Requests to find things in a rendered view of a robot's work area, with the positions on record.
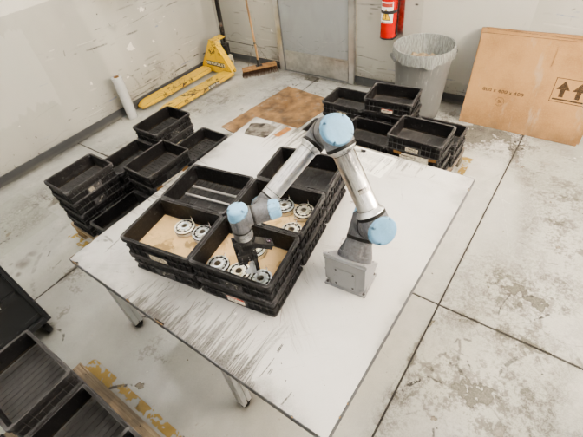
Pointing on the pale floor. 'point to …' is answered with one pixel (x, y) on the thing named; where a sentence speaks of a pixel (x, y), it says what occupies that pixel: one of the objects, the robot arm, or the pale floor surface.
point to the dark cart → (18, 310)
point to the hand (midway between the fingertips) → (258, 267)
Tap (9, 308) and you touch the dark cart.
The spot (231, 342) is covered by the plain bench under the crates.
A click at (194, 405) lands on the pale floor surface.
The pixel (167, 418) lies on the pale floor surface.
